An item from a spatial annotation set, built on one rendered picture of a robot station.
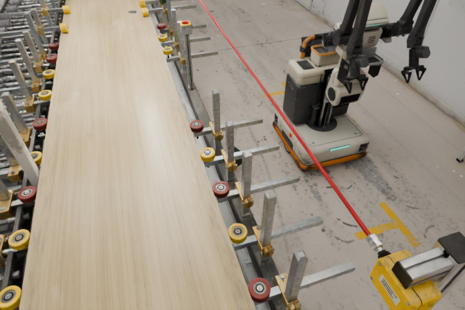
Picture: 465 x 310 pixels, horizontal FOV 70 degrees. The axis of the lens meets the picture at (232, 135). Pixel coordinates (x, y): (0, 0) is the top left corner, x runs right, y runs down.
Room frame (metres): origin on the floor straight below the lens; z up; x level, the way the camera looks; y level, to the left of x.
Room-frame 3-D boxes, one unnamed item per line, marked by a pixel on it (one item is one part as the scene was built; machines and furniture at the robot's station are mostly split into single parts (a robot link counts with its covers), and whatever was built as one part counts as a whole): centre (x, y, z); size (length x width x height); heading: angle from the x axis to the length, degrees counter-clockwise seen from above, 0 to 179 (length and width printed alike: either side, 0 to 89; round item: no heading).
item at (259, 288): (0.56, -0.10, 0.85); 0.08 x 0.08 x 0.11
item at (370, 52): (2.04, -0.87, 0.99); 0.28 x 0.16 x 0.22; 108
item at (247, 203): (1.05, -0.06, 0.83); 0.14 x 0.06 x 0.05; 18
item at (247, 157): (1.03, -0.06, 0.90); 0.04 x 0.04 x 0.48; 18
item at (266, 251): (0.81, -0.13, 0.80); 0.14 x 0.06 x 0.05; 18
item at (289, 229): (0.86, -0.21, 0.80); 0.43 x 0.03 x 0.04; 108
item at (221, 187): (1.03, 0.06, 0.85); 0.08 x 0.08 x 0.11
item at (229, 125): (1.27, 0.01, 0.87); 0.04 x 0.04 x 0.48; 18
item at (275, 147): (1.33, -0.06, 0.83); 0.43 x 0.03 x 0.04; 108
